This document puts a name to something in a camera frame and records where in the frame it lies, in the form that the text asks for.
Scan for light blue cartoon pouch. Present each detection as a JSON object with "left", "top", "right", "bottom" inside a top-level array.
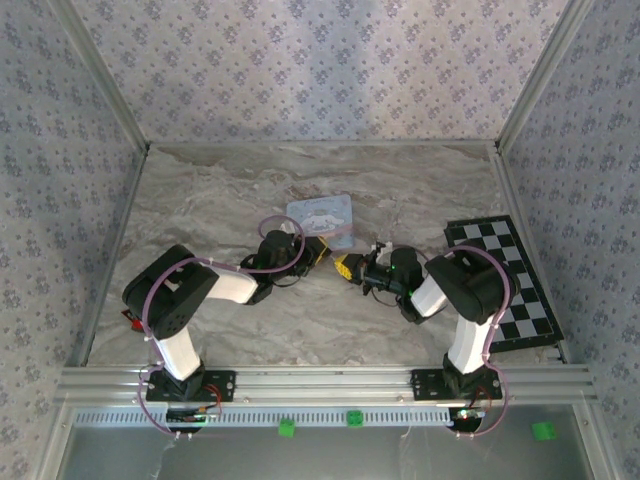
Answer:
[{"left": 285, "top": 193, "right": 357, "bottom": 250}]

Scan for black white checkerboard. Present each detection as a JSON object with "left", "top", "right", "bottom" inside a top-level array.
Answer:
[{"left": 443, "top": 214, "right": 567, "bottom": 356}]

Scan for small circuit board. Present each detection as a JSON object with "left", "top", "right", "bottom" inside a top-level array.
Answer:
[
  {"left": 167, "top": 405, "right": 222, "bottom": 427},
  {"left": 448, "top": 407, "right": 487, "bottom": 427}
]

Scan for red block with black label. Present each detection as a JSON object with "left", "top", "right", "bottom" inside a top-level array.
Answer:
[{"left": 121, "top": 308, "right": 147, "bottom": 333}]

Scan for grey sheet metal panel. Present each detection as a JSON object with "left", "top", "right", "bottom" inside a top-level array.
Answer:
[{"left": 64, "top": 424, "right": 596, "bottom": 480}]

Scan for long aluminium frame rail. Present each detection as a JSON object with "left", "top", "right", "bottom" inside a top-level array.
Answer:
[{"left": 53, "top": 364, "right": 599, "bottom": 405}]

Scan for aluminium table side rail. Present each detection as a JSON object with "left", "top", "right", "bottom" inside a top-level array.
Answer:
[
  {"left": 67, "top": 144, "right": 151, "bottom": 369},
  {"left": 492, "top": 144, "right": 571, "bottom": 364}
]

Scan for white slotted cable duct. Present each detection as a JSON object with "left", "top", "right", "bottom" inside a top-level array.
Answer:
[{"left": 72, "top": 407, "right": 454, "bottom": 427}]

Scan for aluminium corner post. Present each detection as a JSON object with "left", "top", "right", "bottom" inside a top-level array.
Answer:
[
  {"left": 496, "top": 0, "right": 597, "bottom": 151},
  {"left": 47, "top": 0, "right": 151, "bottom": 151}
]

